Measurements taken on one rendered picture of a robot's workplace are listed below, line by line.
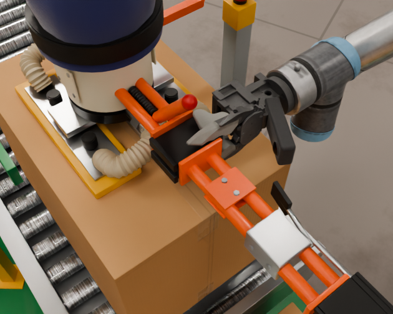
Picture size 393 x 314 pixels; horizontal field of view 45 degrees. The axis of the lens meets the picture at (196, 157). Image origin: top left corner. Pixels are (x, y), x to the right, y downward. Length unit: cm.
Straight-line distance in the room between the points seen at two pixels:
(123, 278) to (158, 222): 11
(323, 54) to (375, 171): 150
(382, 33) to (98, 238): 65
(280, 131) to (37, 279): 84
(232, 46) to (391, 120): 130
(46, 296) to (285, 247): 82
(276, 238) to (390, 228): 155
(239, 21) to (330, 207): 107
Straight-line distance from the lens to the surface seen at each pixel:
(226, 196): 71
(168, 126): 77
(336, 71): 89
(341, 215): 217
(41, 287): 137
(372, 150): 242
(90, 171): 90
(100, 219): 87
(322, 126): 98
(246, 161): 92
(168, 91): 97
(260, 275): 138
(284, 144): 76
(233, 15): 139
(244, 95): 81
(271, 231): 69
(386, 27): 101
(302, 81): 84
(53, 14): 74
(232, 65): 150
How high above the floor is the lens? 181
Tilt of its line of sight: 54 degrees down
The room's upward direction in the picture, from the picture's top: straight up
